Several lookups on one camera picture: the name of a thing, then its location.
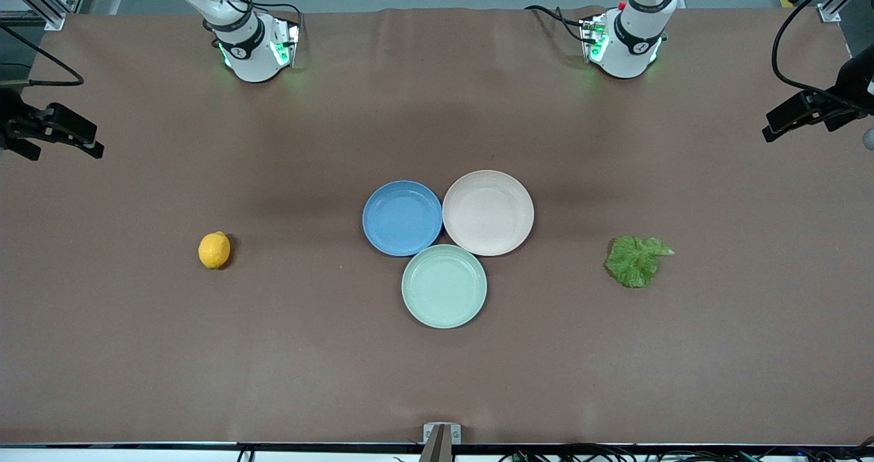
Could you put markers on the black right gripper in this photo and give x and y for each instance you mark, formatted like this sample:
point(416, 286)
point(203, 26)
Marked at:
point(12, 115)

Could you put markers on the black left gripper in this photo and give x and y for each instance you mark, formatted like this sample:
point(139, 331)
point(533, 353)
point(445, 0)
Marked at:
point(854, 80)

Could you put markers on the yellow lemon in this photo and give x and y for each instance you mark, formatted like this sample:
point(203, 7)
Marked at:
point(214, 250)

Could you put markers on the green lettuce leaf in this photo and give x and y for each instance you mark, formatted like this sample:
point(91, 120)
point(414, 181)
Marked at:
point(635, 263)

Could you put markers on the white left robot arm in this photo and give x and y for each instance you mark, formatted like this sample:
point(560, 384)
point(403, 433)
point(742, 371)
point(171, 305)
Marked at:
point(628, 46)

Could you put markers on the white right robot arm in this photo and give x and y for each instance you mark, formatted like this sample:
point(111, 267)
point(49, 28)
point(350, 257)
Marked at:
point(249, 56)

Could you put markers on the brown table cover mat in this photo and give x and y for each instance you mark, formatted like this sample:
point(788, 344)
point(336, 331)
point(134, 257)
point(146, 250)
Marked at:
point(205, 353)

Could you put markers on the beige plate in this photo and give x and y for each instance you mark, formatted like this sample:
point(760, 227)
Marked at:
point(488, 213)

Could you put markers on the blue plate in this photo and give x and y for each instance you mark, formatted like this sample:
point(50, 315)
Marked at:
point(403, 218)

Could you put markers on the mint green plate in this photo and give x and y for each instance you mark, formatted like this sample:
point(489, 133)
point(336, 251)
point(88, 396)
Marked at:
point(444, 288)

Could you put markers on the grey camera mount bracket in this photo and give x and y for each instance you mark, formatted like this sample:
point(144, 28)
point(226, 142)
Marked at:
point(441, 441)

